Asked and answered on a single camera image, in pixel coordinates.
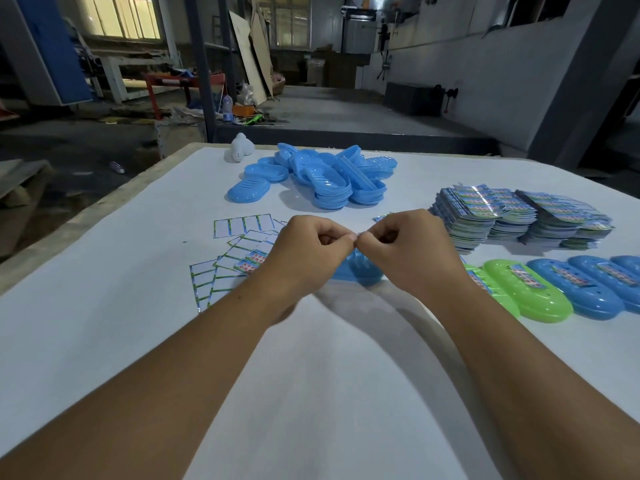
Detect pile of blue soap dishes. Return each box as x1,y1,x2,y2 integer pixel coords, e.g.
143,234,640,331
226,142,399,211

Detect white metal workbench frame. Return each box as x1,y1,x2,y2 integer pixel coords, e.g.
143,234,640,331
89,49,181,104

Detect black box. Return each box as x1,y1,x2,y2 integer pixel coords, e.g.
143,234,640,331
383,82,445,115

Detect thick dark steel post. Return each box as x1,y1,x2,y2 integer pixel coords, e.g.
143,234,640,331
183,0,219,144

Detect green soap dish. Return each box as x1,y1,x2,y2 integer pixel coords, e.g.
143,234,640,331
483,258,575,324

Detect small white plastic figure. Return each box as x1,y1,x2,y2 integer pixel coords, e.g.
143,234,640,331
231,132,256,163

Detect blue and white machine cabinet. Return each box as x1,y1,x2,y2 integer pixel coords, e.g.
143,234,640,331
12,0,93,107

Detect red metal table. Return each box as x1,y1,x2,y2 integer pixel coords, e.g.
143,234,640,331
143,72,226,121

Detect wooden pallet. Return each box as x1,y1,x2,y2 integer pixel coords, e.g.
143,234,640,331
0,159,53,208

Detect person's right forearm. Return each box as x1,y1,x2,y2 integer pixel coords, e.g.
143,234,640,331
435,272,640,480

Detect grey slanted pillar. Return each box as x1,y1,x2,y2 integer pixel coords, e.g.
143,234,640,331
527,0,640,168

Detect person's left forearm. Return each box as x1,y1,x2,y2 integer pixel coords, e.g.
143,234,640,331
0,282,291,480

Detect wide window with grid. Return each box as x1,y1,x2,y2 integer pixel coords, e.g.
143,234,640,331
255,0,311,49

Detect brown leaning board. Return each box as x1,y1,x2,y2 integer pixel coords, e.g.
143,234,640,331
249,7,275,98

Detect large bright window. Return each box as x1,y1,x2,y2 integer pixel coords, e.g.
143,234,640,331
77,0,162,41

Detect pale leaning plywood board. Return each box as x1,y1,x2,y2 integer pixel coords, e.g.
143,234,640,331
229,11,269,107

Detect silver machine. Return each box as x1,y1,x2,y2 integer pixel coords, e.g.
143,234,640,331
341,0,389,55

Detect fanned backing sheets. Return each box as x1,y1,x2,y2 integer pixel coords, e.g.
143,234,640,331
215,228,279,275

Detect person's right hand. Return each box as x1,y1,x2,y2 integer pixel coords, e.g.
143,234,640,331
355,208,471,305

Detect thin dark steel post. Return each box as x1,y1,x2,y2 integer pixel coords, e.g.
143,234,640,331
215,0,239,101

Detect person's left hand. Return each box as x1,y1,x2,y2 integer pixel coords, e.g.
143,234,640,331
255,214,359,321

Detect stacks of colourful sticker sheets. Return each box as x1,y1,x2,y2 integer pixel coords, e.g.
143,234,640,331
429,183,615,255

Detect blue plastic box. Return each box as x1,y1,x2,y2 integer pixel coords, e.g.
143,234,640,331
611,254,640,278
329,247,386,288
527,258,626,321
568,254,640,315

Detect pale wooden crate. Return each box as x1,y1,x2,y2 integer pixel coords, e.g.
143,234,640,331
155,121,207,159

